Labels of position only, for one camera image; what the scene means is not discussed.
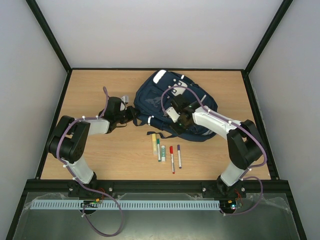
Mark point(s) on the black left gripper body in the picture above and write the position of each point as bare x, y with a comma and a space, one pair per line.
126, 117

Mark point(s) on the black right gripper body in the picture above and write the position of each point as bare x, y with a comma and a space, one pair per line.
178, 126

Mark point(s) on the yellow highlighter pen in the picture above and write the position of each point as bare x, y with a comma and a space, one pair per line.
154, 144

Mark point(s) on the navy blue student backpack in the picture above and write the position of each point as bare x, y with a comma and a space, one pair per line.
159, 92

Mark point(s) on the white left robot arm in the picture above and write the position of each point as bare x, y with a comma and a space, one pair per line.
68, 140

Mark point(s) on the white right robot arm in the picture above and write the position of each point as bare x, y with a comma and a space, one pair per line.
243, 140

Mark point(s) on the purple marker pen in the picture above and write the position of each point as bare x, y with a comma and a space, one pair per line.
179, 156

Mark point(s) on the red marker pen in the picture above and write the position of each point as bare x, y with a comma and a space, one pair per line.
172, 159

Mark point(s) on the green marker pen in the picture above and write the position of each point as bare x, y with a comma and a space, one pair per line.
158, 149

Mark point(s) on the white glue stick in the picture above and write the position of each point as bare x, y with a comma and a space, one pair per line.
163, 153

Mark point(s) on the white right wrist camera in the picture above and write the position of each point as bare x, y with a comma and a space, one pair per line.
172, 113

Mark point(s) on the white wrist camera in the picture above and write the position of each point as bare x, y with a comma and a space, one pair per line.
172, 113
125, 99

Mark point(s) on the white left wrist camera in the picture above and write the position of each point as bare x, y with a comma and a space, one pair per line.
125, 99

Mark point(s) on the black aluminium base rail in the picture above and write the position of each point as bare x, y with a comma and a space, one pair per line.
206, 188

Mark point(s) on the light blue cable duct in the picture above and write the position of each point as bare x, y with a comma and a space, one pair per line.
159, 205

